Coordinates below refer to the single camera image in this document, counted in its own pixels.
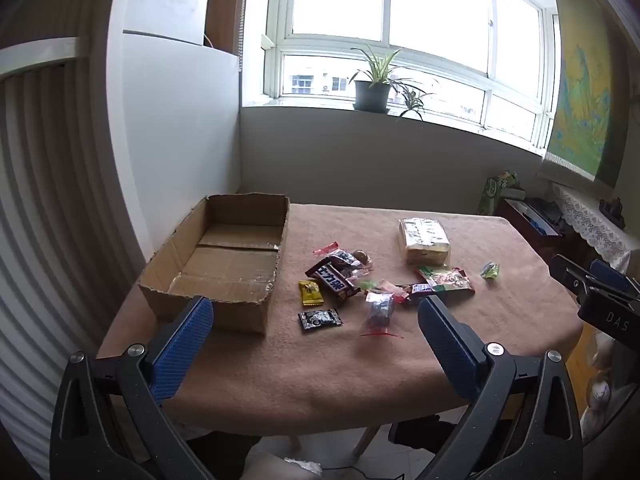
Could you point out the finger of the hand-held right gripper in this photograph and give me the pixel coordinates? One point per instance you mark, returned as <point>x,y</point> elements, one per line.
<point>570,274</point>
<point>607,272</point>

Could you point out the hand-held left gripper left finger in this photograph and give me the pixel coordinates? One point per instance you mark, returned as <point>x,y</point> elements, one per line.
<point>185,350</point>

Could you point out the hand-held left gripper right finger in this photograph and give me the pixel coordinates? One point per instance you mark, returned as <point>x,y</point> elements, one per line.
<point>445,347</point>

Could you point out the red and beige snack packet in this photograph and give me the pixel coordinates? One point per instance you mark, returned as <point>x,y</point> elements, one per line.
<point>447,279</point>

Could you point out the silver candy with red ends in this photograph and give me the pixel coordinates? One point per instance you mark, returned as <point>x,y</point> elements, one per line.
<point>378,306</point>

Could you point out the small green candy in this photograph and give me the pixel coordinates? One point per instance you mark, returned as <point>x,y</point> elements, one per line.
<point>491,270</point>

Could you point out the cardboard box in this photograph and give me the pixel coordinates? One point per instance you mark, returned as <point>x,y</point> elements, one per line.
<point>230,260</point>

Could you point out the large brown chocolate bar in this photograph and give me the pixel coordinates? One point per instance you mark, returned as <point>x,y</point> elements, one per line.
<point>331,279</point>

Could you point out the white lace cloth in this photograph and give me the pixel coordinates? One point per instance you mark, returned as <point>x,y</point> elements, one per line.
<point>595,220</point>

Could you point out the dark figurine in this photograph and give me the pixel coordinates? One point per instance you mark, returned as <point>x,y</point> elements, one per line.
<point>612,210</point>

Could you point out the dark wooden cabinet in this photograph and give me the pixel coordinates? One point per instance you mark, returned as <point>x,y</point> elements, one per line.
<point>530,225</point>

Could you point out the small dark chocolate bar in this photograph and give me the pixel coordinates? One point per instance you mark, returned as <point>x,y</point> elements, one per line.
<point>419,288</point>

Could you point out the pink wrapped candy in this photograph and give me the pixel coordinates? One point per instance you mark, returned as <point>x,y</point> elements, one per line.
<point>390,287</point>

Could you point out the green candy packet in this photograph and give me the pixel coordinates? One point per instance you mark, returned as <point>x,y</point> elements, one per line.
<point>369,285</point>

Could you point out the clear-wrapped sliced bread loaf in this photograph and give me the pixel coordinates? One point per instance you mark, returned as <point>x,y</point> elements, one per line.
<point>422,240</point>

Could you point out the green printed bag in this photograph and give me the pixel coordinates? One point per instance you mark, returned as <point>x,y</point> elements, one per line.
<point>495,190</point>

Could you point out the pink tablecloth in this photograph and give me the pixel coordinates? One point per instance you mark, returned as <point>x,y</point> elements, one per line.
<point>325,370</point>

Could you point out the wooden table leg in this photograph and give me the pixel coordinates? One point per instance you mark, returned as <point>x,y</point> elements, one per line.
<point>365,441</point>

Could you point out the brown egg-shaped snack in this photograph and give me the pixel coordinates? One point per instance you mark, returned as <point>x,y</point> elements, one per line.
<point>361,257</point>

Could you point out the black candy packet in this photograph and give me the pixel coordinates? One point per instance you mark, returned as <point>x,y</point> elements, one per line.
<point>320,319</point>

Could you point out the clear packet of dark candy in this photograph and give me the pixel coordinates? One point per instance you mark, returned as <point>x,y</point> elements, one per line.
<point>341,258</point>

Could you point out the yellow candy packet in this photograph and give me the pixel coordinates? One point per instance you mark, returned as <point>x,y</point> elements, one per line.
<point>311,293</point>

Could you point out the white cabinet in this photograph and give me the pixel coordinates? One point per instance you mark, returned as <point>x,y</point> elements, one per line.
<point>175,125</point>

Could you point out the small trailing plant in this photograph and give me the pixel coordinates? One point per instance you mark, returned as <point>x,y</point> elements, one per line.
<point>412,102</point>

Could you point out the potted spider plant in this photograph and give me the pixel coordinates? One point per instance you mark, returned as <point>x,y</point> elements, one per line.
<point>372,95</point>

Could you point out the white-framed window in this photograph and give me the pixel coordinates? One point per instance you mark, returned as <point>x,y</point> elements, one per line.
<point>440,5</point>

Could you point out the wall map poster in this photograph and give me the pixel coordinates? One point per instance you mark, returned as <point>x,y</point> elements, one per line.
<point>580,110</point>

